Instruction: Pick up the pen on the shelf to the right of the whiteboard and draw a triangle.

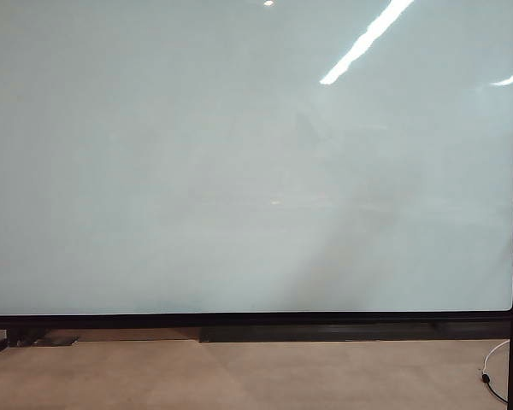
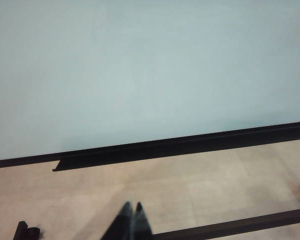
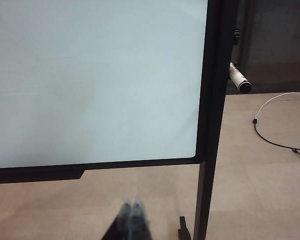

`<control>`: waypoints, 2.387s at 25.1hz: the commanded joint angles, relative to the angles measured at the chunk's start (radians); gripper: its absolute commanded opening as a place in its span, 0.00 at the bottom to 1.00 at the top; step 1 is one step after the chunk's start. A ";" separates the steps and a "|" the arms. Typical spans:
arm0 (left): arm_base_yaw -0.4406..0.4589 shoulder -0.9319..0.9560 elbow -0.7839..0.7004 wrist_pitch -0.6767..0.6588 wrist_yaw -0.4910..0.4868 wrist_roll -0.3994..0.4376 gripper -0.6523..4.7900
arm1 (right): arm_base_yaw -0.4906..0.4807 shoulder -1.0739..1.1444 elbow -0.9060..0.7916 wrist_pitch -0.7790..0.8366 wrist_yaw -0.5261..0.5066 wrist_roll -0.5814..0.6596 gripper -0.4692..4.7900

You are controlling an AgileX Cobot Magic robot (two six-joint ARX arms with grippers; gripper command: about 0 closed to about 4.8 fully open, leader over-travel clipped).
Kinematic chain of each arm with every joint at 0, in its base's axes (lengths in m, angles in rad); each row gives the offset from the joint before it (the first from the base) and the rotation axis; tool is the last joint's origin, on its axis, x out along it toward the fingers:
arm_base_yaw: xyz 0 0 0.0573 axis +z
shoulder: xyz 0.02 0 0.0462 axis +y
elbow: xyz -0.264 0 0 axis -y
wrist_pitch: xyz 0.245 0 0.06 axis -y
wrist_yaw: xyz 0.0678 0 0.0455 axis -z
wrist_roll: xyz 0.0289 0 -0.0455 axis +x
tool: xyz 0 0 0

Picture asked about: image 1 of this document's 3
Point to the black whiteboard stand base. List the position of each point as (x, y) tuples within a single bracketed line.
[(19, 336)]

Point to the long black floor strip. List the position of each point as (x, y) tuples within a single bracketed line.
[(325, 333)]

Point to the flat grey metal floor plate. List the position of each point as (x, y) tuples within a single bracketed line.
[(57, 341)]

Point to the white glass whiteboard black frame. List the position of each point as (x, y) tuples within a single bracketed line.
[(196, 171)]

